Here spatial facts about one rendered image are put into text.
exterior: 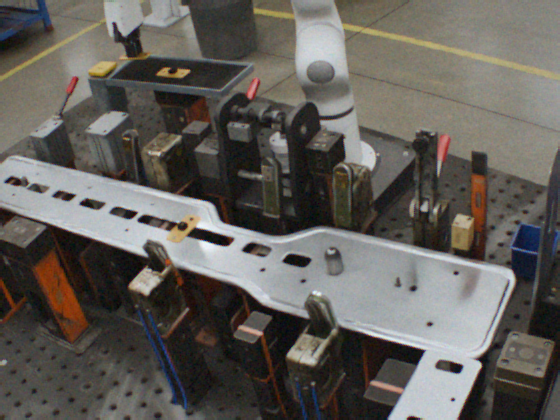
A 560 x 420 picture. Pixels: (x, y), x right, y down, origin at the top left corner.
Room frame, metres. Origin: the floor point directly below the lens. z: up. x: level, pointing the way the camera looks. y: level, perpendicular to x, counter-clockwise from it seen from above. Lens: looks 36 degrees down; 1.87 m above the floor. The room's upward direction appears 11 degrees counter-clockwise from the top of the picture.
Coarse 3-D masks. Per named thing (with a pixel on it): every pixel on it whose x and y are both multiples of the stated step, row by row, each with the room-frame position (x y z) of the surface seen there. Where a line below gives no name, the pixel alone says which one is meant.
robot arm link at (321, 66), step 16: (304, 32) 1.58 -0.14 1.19; (320, 32) 1.55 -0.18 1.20; (336, 32) 1.57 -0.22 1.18; (304, 48) 1.51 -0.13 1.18; (320, 48) 1.49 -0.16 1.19; (336, 48) 1.50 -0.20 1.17; (304, 64) 1.48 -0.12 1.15; (320, 64) 1.46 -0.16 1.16; (336, 64) 1.47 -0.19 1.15; (304, 80) 1.49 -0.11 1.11; (320, 80) 1.47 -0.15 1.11; (336, 80) 1.47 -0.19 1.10; (320, 96) 1.53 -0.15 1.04; (336, 96) 1.53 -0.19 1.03; (352, 96) 1.57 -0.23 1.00; (320, 112) 1.55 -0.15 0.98; (336, 112) 1.54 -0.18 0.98
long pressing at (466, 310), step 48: (0, 192) 1.47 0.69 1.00; (48, 192) 1.42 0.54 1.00; (96, 192) 1.37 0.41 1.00; (144, 192) 1.33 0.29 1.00; (96, 240) 1.19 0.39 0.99; (144, 240) 1.15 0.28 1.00; (192, 240) 1.12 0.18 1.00; (240, 240) 1.09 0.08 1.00; (288, 240) 1.06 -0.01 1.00; (336, 240) 1.04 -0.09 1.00; (384, 240) 1.00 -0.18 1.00; (288, 288) 0.93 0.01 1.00; (336, 288) 0.91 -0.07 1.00; (384, 288) 0.88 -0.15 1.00; (432, 288) 0.86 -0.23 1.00; (480, 288) 0.83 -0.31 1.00; (384, 336) 0.78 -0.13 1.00; (432, 336) 0.75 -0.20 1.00; (480, 336) 0.72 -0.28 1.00
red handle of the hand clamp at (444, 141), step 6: (444, 138) 1.08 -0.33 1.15; (438, 144) 1.08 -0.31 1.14; (444, 144) 1.08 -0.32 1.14; (438, 150) 1.07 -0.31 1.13; (444, 150) 1.07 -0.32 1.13; (438, 156) 1.06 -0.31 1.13; (444, 156) 1.06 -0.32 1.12; (438, 162) 1.05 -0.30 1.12; (444, 162) 1.05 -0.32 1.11; (438, 168) 1.04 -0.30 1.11; (438, 174) 1.04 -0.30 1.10; (438, 180) 1.03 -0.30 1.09; (426, 198) 1.01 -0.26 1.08; (426, 204) 1.00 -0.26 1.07; (420, 210) 1.00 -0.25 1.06; (426, 210) 0.99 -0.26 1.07
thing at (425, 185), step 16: (416, 144) 0.99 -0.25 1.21; (432, 144) 1.00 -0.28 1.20; (416, 160) 1.01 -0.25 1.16; (432, 160) 0.99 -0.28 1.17; (416, 176) 1.01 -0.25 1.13; (432, 176) 0.99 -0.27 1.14; (416, 192) 1.00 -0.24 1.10; (432, 192) 0.98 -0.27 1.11; (416, 208) 1.00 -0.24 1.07; (432, 208) 0.98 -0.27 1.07
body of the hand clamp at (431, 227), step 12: (444, 204) 1.01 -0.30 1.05; (420, 216) 1.01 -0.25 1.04; (444, 216) 1.00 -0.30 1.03; (420, 228) 1.00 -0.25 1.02; (432, 228) 0.98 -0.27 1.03; (444, 228) 1.00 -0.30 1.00; (420, 240) 1.00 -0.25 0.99; (432, 240) 0.98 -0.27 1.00; (444, 240) 1.01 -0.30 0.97; (432, 324) 0.99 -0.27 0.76
